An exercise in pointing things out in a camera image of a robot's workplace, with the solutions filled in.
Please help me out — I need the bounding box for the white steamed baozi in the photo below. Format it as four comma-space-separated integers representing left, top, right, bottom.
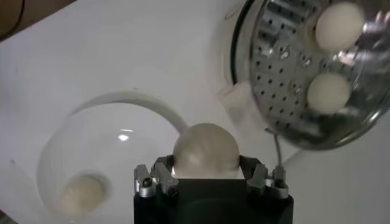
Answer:
306, 72, 352, 115
56, 173, 107, 217
172, 122, 241, 180
314, 1, 366, 52

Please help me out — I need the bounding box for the black floor cable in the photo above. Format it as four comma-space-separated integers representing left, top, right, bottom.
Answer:
0, 0, 27, 41

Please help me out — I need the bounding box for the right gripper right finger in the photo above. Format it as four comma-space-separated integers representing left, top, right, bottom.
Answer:
239, 155, 290, 199

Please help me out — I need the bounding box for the black pot power cable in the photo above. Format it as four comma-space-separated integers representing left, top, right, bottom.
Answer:
272, 133, 286, 179

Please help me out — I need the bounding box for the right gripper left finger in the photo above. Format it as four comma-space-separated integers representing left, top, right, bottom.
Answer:
133, 155, 180, 199

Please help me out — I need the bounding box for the stainless steel steamer basket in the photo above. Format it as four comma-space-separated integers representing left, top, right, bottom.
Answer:
247, 0, 390, 152

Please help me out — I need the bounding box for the white round plate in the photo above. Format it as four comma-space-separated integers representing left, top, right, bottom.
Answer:
36, 90, 190, 224

